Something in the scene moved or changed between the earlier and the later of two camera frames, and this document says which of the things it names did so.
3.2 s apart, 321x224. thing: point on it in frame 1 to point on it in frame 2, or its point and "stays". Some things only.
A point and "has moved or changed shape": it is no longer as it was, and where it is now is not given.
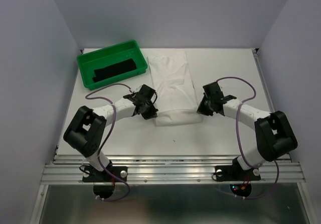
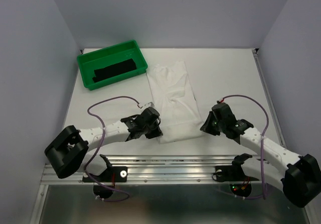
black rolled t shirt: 105,72 stays
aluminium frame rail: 170,170 stays
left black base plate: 91,175 stays
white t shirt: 173,90 has moved or changed shape
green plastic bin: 109,55 stays
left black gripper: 151,113 to 156,132
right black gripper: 201,108 to 206,127
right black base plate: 227,173 stays
